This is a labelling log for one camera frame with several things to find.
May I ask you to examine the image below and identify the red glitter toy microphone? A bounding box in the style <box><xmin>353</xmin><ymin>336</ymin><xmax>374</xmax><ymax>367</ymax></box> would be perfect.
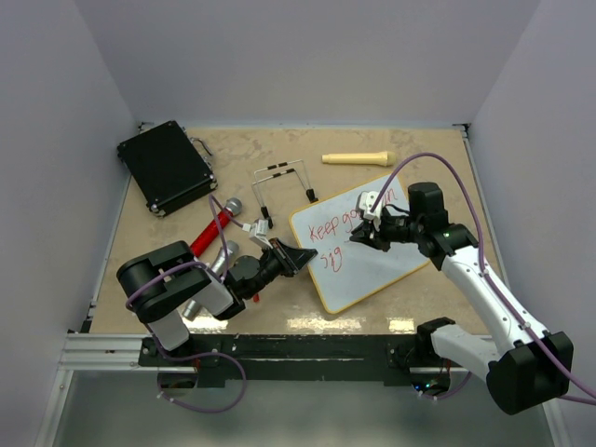
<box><xmin>190</xmin><ymin>197</ymin><xmax>243</xmax><ymax>257</ymax></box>

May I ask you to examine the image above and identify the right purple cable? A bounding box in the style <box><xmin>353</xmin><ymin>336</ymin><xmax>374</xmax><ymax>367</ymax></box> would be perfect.
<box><xmin>370</xmin><ymin>152</ymin><xmax>596</xmax><ymax>405</ymax></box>

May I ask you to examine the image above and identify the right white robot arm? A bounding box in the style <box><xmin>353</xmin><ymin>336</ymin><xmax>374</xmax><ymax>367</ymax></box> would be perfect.
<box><xmin>349</xmin><ymin>183</ymin><xmax>574</xmax><ymax>414</ymax></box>

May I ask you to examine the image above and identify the cream toy microphone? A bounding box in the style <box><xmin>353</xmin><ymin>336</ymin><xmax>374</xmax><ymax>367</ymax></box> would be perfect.
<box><xmin>321</xmin><ymin>151</ymin><xmax>397</xmax><ymax>167</ymax></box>

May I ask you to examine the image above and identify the silver toy microphone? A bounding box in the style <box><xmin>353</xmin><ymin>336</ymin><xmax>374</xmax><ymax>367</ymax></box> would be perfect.
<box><xmin>182</xmin><ymin>241</ymin><xmax>239</xmax><ymax>321</ymax></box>

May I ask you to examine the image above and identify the wire whiteboard stand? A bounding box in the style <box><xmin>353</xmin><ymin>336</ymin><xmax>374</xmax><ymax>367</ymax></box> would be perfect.
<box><xmin>251</xmin><ymin>159</ymin><xmax>318</xmax><ymax>229</ymax></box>

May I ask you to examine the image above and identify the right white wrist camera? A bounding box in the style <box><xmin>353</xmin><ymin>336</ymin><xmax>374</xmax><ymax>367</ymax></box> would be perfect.
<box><xmin>355</xmin><ymin>191</ymin><xmax>384</xmax><ymax>225</ymax></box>

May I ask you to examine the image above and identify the black carrying case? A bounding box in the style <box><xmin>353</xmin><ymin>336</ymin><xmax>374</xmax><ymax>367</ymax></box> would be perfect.
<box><xmin>117</xmin><ymin>120</ymin><xmax>218</xmax><ymax>217</ymax></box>

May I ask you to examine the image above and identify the yellow framed whiteboard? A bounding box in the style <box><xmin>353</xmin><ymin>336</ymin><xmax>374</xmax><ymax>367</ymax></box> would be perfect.
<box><xmin>289</xmin><ymin>176</ymin><xmax>429</xmax><ymax>314</ymax></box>

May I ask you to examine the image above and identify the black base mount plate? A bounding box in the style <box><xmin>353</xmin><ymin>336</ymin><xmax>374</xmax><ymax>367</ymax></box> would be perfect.
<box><xmin>139</xmin><ymin>334</ymin><xmax>452</xmax><ymax>394</ymax></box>

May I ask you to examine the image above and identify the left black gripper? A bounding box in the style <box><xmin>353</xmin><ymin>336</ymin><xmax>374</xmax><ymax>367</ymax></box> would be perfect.
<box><xmin>244</xmin><ymin>237</ymin><xmax>317</xmax><ymax>300</ymax></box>

